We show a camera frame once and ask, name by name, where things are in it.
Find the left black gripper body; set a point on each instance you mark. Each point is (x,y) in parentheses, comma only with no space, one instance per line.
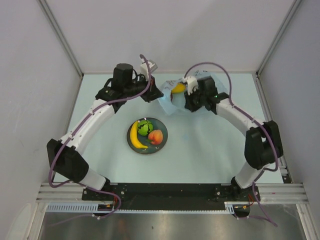
(147,96)

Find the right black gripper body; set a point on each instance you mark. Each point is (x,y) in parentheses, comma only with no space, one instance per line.
(196,100)

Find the light blue printed plastic bag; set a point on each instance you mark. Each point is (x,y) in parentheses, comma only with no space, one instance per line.
(175,103)

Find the green fake watermelon ball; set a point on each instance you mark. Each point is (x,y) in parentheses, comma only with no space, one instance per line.
(144,127)

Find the orange fake peach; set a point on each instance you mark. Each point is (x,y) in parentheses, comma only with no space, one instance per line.
(156,137)

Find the yellow fake banana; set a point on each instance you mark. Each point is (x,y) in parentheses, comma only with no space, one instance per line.
(134,137)

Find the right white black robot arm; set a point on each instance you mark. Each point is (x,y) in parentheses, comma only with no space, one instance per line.
(263,144)

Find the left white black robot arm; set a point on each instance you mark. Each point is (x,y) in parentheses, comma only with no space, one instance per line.
(65,155)

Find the dark blue ceramic plate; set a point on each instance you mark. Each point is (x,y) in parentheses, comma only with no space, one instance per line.
(157,125)

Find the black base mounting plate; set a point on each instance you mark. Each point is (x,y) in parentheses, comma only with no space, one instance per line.
(179,196)

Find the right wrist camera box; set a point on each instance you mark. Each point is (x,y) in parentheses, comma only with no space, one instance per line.
(191,83)

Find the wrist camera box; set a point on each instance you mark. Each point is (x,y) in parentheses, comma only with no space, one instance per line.
(148,67)
(191,83)

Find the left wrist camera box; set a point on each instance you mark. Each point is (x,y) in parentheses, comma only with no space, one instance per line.
(148,67)

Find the aluminium frame rail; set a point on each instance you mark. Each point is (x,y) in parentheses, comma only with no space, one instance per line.
(270,193)

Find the left corner aluminium post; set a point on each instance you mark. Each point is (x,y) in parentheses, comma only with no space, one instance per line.
(49,15)

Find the corner aluminium post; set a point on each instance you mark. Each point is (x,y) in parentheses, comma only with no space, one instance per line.
(49,15)
(279,35)

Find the right corner aluminium post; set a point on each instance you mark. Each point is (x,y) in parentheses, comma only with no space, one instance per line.
(279,35)

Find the white slotted cable duct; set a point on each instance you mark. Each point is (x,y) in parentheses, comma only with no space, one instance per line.
(96,208)

